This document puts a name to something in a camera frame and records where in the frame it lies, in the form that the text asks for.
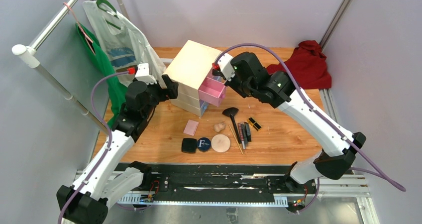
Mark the thin gold brush handle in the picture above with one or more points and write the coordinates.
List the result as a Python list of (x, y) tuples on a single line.
[(236, 140)]

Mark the white plastic bag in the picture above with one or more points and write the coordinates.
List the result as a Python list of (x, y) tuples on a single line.
[(126, 47)]

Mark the green cloth bag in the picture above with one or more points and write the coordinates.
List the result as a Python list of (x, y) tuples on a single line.
[(99, 59)]

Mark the black fan makeup brush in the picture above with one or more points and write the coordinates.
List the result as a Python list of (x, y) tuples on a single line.
[(231, 112)]

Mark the aluminium frame rail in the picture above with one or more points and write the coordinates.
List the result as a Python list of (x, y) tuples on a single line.
[(348, 184)]

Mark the pink square pad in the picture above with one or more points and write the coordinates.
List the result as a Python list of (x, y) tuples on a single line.
[(191, 127)]

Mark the black gold lipstick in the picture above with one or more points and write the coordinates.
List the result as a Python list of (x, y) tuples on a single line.
[(254, 123)]

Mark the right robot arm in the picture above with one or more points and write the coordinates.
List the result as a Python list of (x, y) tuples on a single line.
[(245, 74)]

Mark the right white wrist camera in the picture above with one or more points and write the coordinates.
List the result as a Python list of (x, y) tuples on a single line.
[(223, 68)]

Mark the round beige powder puff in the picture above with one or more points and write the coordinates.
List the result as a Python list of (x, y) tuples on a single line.
[(220, 143)]

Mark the black mascara tube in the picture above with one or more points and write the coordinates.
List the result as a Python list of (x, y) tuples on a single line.
[(244, 133)]

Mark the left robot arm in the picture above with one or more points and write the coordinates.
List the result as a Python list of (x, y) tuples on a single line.
[(91, 196)]

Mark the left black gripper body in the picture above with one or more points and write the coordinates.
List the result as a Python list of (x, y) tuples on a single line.
[(157, 94)]

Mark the green clothes hanger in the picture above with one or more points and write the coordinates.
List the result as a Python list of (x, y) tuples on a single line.
[(108, 8)]

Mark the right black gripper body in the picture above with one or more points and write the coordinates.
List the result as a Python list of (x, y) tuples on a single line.
[(242, 88)]

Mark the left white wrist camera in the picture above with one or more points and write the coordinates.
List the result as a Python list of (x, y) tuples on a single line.
[(143, 74)]

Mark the round navy compact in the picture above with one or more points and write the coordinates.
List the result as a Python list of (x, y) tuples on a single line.
[(203, 144)]

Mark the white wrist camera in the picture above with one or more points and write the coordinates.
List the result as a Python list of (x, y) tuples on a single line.
[(143, 74), (223, 68)]

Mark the pink clothes hanger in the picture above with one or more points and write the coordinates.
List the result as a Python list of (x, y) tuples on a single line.
[(88, 40)]

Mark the black lipstick tube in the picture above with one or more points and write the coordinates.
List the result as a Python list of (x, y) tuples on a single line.
[(248, 131)]

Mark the black square compact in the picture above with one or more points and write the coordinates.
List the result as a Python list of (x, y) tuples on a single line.
[(189, 145)]

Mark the white mini drawer cabinet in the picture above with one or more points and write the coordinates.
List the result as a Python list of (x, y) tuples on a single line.
[(189, 68)]

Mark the silver maroon mascara tube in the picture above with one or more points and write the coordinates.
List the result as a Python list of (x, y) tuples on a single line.
[(241, 135)]

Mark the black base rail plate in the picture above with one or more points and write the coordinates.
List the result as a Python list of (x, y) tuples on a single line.
[(228, 184)]

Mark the red cloth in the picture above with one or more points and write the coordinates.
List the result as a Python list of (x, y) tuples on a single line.
[(308, 66)]

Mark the beige makeup sponge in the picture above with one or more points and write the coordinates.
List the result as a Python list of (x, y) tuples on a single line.
[(219, 127)]

